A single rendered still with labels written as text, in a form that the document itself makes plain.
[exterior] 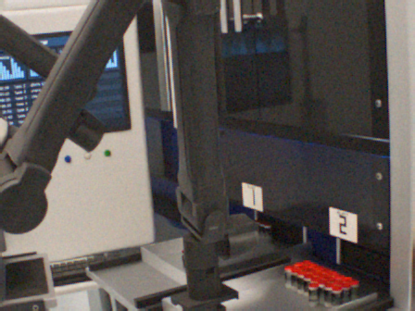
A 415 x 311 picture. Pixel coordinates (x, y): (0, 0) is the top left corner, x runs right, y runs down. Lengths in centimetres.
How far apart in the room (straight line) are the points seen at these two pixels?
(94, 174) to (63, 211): 14
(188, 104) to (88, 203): 105
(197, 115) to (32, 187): 26
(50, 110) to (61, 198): 109
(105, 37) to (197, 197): 30
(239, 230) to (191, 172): 16
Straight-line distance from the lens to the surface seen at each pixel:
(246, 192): 163
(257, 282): 140
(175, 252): 167
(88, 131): 131
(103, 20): 83
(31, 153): 84
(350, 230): 133
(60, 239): 194
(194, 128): 93
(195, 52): 90
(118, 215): 195
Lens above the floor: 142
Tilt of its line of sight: 14 degrees down
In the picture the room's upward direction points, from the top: 4 degrees counter-clockwise
